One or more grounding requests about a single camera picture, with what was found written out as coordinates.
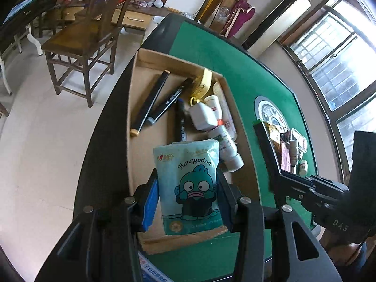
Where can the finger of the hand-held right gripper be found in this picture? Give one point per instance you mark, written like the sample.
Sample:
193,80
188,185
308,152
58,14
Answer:
296,179
301,194

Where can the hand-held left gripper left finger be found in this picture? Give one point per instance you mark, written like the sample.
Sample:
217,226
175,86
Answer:
149,202

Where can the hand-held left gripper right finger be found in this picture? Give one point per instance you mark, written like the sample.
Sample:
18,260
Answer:
224,205

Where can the white capped medicine bottle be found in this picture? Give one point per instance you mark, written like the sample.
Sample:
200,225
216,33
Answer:
293,148

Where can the teal cartoon tissue packet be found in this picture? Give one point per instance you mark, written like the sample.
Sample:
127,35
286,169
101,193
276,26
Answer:
191,188

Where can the brown cardboard box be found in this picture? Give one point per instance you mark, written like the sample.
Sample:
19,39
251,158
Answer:
141,158

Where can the yellow snack packet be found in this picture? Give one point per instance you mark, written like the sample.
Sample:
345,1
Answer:
274,133

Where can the white bottle green label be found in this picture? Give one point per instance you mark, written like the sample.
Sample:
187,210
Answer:
227,147

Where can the black pen blue cap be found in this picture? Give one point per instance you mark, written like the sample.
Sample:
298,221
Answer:
180,120

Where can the white bottle orange cap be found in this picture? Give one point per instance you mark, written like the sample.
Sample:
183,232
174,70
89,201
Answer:
201,117

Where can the clear plastic packet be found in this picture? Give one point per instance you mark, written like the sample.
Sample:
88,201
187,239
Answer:
227,105

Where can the white bottle red print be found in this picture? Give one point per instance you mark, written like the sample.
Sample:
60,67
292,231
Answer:
213,104

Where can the black marker yellow caps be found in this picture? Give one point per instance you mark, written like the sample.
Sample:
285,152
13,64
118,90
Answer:
149,100

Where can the black marker grey cap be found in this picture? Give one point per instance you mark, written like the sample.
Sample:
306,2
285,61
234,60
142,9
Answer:
170,100

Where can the person's right forearm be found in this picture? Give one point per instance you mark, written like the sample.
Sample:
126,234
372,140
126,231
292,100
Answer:
337,248

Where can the pink patterned packet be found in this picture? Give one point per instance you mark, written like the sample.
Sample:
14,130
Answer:
285,155

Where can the blue printed paper sheet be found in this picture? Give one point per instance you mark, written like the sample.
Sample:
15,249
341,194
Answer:
149,267

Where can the round metal table plate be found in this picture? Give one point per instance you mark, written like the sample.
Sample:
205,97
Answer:
268,105

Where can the barred window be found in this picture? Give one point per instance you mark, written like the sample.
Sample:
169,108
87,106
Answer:
332,64

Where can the standing air conditioner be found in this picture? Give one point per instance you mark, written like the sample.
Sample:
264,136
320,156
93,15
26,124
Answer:
279,17

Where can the maroon fringed cloth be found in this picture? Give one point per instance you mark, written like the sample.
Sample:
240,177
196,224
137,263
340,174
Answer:
238,17

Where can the wooden desk with drawer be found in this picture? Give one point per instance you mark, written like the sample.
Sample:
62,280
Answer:
135,16

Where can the white round object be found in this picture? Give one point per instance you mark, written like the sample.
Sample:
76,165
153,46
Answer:
158,3

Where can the black topped table white legs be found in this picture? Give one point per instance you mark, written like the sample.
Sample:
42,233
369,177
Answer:
20,11

